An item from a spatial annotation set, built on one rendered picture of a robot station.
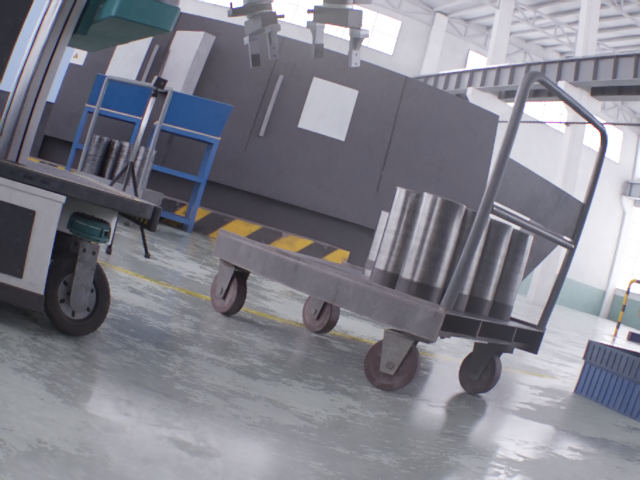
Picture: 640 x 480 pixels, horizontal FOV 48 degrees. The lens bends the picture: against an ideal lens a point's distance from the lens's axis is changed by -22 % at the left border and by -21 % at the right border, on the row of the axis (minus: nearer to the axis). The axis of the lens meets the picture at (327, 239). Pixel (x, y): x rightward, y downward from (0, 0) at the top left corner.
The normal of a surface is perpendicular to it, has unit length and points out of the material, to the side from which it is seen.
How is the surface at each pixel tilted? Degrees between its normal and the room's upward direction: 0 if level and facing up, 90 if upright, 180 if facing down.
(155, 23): 90
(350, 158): 86
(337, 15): 113
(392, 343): 90
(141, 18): 90
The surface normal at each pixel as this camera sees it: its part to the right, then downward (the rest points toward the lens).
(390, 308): -0.71, -0.20
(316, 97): 0.29, 0.04
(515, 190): 0.60, 0.33
